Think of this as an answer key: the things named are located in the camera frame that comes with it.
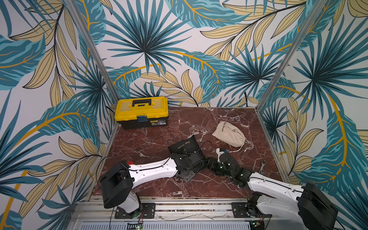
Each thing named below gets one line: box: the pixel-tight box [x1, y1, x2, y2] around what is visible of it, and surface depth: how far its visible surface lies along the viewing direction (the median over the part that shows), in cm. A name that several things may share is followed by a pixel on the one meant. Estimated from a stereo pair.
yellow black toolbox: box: [114, 96, 169, 129], surface depth 99 cm
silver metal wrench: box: [258, 159, 267, 174], surface depth 92 cm
